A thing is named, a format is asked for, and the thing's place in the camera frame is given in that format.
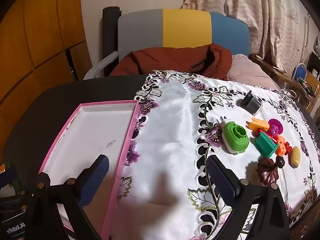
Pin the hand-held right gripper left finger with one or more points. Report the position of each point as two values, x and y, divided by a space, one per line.
94 180

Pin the wooden wardrobe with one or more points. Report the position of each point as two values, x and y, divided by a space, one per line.
37 42

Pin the brown toy pumpkin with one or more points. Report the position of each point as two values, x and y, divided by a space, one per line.
267 172

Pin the shiny red knob toy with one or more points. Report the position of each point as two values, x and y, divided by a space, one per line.
280 161

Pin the red toy block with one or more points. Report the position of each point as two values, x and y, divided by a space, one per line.
288 148

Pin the teal toy bench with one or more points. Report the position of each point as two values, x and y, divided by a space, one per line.
265 145

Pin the black pencil sharpener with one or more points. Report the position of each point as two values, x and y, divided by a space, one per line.
252 103

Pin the wooden bed frame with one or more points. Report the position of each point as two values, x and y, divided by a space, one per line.
265 66

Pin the rust brown jacket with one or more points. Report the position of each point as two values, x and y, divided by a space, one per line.
162 60

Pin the green bottle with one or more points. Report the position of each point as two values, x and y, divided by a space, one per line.
305 83

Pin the yellow toy piece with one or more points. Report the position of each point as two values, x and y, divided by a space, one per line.
260 125

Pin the pink cardboard tray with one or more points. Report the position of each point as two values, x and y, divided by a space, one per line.
100 125

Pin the yellow toy biscuit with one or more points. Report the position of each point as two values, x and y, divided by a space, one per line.
295 156

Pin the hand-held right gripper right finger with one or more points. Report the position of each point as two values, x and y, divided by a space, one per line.
221 180

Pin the white floral embroidered tablecloth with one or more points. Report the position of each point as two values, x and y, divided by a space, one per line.
175 130

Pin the pink blanket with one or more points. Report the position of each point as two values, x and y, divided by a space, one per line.
245 70

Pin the purple toy disc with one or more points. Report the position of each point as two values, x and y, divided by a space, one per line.
275 127

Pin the orange toy block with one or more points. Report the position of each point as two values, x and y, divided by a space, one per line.
281 142

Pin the green toy camera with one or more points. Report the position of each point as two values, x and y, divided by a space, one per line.
235 137

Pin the black shelf unit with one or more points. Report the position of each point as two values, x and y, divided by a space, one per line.
313 60

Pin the grey yellow blue chair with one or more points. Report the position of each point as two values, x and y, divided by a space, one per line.
180 27

